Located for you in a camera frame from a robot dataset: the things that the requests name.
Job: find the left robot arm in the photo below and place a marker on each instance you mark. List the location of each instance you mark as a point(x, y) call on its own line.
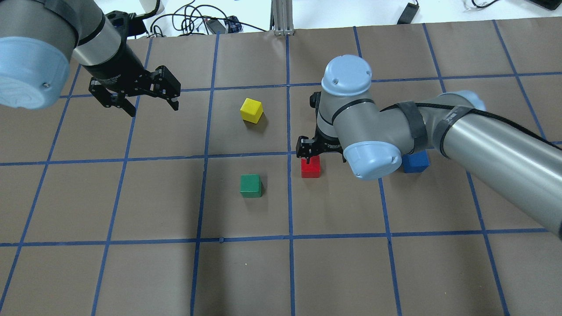
point(38, 38)

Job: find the aluminium frame post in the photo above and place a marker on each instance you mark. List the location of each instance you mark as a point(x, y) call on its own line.
point(281, 17)

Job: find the brown paper table mat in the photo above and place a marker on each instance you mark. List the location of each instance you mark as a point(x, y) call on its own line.
point(107, 215)

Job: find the red wooden block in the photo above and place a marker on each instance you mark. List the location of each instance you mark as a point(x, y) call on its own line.
point(312, 170)

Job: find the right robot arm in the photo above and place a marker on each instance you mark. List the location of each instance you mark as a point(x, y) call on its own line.
point(515, 162)

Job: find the yellow wooden block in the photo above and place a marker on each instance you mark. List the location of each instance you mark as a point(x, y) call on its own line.
point(251, 110)

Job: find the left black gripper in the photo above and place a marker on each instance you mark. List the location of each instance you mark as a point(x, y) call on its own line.
point(117, 62)

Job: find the green wooden block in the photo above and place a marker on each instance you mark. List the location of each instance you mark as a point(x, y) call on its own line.
point(250, 186)

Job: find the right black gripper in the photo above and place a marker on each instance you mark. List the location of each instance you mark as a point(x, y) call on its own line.
point(326, 146)

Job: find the black power adapter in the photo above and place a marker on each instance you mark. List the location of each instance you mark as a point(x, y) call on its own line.
point(408, 13)

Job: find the blue wooden block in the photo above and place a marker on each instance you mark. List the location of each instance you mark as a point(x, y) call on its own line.
point(415, 163)

